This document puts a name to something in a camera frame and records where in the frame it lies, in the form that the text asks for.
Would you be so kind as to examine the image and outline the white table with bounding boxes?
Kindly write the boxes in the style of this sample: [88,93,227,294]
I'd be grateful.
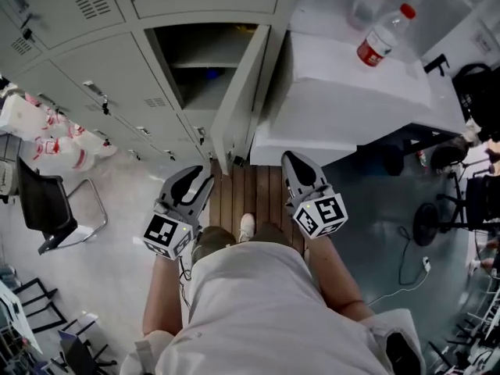
[248,12,468,168]

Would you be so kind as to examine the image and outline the grey metal locker cabinet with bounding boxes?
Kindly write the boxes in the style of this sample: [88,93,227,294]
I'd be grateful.
[0,0,304,168]

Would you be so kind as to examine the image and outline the black metal bracket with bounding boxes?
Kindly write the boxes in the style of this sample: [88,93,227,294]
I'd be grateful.
[423,53,451,76]

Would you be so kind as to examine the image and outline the person's right forearm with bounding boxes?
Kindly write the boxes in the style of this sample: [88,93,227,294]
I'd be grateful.
[305,234,377,322]

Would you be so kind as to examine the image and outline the white cable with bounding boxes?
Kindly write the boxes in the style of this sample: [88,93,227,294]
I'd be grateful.
[366,270,429,307]

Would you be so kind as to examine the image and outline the person's white shoe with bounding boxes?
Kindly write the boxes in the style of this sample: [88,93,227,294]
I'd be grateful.
[237,212,257,244]

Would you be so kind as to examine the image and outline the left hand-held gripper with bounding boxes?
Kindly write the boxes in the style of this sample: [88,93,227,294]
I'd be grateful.
[141,165,216,260]

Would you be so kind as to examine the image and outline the clear plastic container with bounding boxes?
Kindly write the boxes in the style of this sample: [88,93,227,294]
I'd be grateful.
[350,0,394,31]

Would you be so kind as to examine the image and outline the clear bottle with red label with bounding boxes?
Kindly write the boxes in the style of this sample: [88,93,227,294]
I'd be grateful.
[355,2,417,69]

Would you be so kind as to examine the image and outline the person's left forearm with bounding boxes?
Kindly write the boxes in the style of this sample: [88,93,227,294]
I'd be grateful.
[141,252,185,338]

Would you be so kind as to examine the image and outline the person's brown shorts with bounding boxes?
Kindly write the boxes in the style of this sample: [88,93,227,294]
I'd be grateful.
[194,223,298,258]

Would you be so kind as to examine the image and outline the person's white shirt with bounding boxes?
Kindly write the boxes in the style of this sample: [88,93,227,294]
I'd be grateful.
[119,243,427,375]

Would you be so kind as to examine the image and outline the black metal stand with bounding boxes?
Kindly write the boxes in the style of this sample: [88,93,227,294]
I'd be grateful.
[434,169,500,232]

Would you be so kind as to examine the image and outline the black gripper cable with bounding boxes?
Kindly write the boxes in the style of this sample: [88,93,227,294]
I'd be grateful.
[177,240,197,313]

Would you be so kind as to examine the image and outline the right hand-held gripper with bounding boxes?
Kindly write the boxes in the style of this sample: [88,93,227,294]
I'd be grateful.
[280,150,349,239]

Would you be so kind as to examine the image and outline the grey metal locker door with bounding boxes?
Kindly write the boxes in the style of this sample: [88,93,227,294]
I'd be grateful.
[210,23,273,176]

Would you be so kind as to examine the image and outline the black wire basket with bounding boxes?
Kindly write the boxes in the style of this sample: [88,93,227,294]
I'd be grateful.
[452,63,494,125]

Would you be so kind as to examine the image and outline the brown wooden slat platform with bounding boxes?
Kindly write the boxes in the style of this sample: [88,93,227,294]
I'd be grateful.
[208,159,306,255]

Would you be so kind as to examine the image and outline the black floor fan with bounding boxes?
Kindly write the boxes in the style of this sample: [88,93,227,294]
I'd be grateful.
[412,202,441,248]

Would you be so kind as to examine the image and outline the pile of white red-printed bags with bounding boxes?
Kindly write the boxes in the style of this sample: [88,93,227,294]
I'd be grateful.
[0,87,119,172]

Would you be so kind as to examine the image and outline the black chair with metal frame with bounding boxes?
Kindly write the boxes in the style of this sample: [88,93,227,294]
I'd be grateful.
[14,155,109,255]

